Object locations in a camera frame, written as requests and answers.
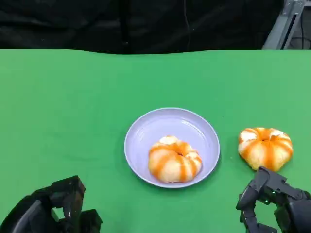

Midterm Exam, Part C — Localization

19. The grey metal frame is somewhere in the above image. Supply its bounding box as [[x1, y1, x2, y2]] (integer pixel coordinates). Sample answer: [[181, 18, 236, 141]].
[[262, 0, 311, 50]]

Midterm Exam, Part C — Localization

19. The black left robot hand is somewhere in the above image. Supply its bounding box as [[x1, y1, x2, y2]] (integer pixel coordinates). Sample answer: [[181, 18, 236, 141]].
[[0, 175, 103, 233]]

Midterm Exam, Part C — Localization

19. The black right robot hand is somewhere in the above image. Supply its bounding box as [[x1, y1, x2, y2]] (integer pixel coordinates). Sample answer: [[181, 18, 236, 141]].
[[236, 166, 311, 233]]

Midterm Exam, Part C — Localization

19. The orange and white bread roll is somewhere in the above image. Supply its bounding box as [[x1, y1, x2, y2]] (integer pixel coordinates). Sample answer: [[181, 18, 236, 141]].
[[238, 127, 294, 172], [148, 135, 203, 183]]

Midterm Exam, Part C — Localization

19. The black backdrop curtain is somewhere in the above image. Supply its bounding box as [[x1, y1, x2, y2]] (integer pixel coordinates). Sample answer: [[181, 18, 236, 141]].
[[0, 0, 285, 54]]

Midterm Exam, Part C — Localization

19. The lilac plate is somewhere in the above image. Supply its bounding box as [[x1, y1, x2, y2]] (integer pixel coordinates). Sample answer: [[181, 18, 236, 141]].
[[123, 107, 221, 189]]

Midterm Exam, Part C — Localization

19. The green table cloth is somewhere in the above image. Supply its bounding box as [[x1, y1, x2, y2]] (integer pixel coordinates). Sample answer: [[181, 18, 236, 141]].
[[0, 48, 311, 233]]

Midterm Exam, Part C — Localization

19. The black cable by frame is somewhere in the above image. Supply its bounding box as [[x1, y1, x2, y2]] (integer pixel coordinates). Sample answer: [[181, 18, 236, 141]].
[[300, 11, 306, 49]]

